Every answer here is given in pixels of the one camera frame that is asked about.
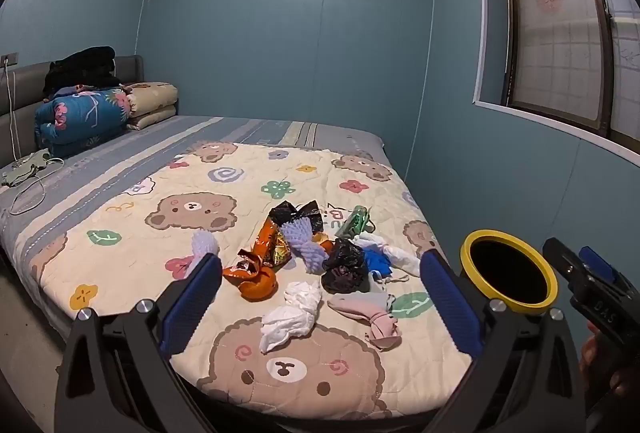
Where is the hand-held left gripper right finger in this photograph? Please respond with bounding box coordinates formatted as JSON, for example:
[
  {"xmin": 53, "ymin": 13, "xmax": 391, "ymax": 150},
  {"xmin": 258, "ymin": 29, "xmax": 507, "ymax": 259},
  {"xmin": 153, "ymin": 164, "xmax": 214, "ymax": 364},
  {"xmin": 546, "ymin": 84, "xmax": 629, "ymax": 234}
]
[{"xmin": 420, "ymin": 248, "xmax": 587, "ymax": 433}]

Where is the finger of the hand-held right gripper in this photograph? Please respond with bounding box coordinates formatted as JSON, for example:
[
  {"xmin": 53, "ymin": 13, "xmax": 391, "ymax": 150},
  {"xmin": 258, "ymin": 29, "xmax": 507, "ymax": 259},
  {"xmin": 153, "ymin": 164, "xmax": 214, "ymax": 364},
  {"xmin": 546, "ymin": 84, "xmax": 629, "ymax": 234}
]
[
  {"xmin": 543, "ymin": 238, "xmax": 588, "ymax": 286},
  {"xmin": 580, "ymin": 247, "xmax": 633, "ymax": 296}
]

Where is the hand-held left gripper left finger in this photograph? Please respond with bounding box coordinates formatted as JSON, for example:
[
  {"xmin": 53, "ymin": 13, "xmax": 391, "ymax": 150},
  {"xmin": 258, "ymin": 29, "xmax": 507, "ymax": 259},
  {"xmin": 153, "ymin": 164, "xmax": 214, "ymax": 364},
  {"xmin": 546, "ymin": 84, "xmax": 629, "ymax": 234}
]
[{"xmin": 54, "ymin": 253, "xmax": 223, "ymax": 433}]

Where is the black bin with yellow rim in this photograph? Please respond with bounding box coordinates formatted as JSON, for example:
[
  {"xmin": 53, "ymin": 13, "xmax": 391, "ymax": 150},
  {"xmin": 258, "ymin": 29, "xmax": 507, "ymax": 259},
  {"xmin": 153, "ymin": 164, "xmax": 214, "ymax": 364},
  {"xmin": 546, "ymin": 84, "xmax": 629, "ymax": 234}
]
[{"xmin": 460, "ymin": 229, "xmax": 559, "ymax": 319}]

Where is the orange garment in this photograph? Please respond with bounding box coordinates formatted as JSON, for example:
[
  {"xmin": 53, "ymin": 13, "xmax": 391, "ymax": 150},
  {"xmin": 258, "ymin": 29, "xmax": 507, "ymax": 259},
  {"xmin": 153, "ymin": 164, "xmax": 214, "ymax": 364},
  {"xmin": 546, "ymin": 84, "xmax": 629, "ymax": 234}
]
[{"xmin": 239, "ymin": 265, "xmax": 279, "ymax": 300}]

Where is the orange snack wrapper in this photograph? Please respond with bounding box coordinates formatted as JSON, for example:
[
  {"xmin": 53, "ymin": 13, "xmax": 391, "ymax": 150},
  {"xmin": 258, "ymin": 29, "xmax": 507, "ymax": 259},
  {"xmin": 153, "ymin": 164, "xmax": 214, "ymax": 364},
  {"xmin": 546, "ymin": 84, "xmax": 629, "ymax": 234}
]
[{"xmin": 222, "ymin": 218, "xmax": 293, "ymax": 285}]

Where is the white knotted tissue bundle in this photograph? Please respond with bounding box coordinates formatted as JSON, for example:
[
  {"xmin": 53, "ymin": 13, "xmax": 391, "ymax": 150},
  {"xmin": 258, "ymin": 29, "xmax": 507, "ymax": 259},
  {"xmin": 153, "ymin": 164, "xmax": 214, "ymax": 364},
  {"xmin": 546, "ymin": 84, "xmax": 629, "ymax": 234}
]
[{"xmin": 259, "ymin": 281, "xmax": 324, "ymax": 355}]

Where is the black plastic bag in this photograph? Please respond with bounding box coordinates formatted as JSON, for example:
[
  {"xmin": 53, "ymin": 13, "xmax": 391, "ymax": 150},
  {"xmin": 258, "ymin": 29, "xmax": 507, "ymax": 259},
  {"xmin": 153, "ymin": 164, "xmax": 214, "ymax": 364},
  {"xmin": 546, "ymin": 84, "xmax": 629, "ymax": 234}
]
[
  {"xmin": 268, "ymin": 200, "xmax": 326, "ymax": 236},
  {"xmin": 321, "ymin": 238, "xmax": 372, "ymax": 295}
]

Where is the large purple foam net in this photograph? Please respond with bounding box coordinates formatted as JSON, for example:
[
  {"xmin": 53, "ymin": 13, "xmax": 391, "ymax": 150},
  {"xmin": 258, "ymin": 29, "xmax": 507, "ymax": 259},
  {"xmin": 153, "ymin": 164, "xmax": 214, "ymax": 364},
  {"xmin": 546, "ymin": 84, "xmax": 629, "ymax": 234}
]
[{"xmin": 280, "ymin": 219, "xmax": 329, "ymax": 275}]

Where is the person's right hand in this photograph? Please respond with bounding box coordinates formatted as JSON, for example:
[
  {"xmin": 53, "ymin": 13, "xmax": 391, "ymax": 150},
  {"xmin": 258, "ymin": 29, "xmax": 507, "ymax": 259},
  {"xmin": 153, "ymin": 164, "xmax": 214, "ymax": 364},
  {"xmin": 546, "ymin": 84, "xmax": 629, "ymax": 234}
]
[{"xmin": 580, "ymin": 322, "xmax": 636, "ymax": 397}]

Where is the white plastic bag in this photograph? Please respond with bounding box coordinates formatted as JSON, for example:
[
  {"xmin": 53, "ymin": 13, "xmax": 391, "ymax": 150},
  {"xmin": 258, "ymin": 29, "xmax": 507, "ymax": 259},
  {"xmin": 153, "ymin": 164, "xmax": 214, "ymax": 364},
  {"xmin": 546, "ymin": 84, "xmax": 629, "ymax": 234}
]
[{"xmin": 352, "ymin": 233, "xmax": 422, "ymax": 277}]

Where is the pink sock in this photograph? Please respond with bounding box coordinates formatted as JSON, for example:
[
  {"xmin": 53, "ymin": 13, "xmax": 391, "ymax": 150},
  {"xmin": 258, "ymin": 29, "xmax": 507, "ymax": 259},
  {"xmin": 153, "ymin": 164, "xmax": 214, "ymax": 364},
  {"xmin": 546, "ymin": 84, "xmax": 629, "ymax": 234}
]
[{"xmin": 327, "ymin": 291, "xmax": 403, "ymax": 352}]

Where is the bear print blanket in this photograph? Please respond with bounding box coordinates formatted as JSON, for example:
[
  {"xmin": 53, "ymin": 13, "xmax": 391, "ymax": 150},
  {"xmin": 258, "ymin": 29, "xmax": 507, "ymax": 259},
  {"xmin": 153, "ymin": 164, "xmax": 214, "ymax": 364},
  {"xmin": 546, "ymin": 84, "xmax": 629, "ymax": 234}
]
[{"xmin": 30, "ymin": 142, "xmax": 474, "ymax": 420}]

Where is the green snack packet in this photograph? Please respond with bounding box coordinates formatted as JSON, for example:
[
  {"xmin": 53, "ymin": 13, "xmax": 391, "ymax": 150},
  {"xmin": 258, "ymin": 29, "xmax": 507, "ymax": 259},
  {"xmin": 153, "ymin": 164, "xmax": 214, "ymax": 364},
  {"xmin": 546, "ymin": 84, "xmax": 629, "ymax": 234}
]
[{"xmin": 334, "ymin": 206, "xmax": 374, "ymax": 239}]

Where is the bed with grey striped sheet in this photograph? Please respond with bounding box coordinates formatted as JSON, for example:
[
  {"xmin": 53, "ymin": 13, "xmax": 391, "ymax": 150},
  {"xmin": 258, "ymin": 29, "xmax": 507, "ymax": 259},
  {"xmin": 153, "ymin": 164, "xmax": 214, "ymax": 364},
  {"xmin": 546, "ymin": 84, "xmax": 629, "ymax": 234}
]
[{"xmin": 0, "ymin": 114, "xmax": 474, "ymax": 420}]

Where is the beige pillow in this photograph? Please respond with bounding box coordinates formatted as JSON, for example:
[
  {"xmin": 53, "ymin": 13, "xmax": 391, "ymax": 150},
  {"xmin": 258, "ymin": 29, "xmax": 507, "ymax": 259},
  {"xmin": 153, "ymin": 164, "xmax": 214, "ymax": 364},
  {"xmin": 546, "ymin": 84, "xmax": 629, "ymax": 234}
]
[{"xmin": 122, "ymin": 82, "xmax": 179, "ymax": 131}]

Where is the blue floral pillow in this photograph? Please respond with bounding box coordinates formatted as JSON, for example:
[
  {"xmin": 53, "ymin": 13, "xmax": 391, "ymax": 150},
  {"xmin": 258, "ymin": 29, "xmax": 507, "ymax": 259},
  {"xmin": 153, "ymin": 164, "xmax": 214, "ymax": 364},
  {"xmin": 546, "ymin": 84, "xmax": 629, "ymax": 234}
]
[{"xmin": 34, "ymin": 86, "xmax": 132, "ymax": 159}]

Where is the window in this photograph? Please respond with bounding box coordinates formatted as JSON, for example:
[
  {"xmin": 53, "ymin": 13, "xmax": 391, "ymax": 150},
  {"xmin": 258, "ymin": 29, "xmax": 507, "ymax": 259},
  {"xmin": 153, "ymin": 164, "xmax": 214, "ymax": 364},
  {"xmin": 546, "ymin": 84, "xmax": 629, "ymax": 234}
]
[{"xmin": 472, "ymin": 0, "xmax": 640, "ymax": 159}]

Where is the black clothes pile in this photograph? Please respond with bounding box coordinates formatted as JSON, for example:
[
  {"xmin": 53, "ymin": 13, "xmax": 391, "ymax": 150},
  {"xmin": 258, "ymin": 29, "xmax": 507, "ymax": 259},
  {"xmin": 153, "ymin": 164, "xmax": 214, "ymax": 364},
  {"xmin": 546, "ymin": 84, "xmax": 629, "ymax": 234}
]
[{"xmin": 42, "ymin": 46, "xmax": 124, "ymax": 97}]

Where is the grey headboard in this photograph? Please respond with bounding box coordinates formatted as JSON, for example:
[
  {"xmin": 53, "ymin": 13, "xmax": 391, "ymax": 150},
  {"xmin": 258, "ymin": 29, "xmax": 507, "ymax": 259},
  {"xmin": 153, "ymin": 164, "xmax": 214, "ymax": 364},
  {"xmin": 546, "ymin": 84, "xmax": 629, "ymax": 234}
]
[{"xmin": 0, "ymin": 54, "xmax": 146, "ymax": 129}]

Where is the white charging cable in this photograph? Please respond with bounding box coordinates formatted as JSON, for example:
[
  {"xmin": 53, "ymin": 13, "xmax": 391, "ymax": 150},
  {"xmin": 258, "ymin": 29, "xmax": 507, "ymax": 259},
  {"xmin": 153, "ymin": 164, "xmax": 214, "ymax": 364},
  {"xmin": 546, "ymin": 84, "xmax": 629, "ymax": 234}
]
[{"xmin": 3, "ymin": 58, "xmax": 66, "ymax": 216}]

